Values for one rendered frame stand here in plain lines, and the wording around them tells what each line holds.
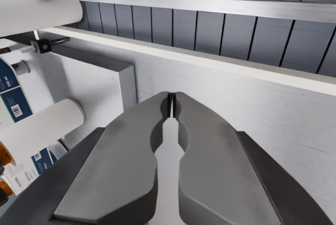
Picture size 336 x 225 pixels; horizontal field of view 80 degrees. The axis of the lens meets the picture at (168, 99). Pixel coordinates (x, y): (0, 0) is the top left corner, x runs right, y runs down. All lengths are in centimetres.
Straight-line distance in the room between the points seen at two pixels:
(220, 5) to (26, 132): 49
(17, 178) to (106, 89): 55
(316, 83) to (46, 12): 39
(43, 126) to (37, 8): 28
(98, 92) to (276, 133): 39
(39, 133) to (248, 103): 47
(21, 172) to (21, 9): 64
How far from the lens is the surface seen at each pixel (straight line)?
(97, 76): 49
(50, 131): 58
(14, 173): 90
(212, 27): 29
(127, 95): 47
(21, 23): 39
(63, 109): 60
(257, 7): 19
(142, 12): 35
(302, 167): 43
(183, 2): 21
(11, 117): 79
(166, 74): 41
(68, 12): 43
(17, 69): 77
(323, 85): 25
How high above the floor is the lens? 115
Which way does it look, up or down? 46 degrees down
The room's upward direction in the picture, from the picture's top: 130 degrees counter-clockwise
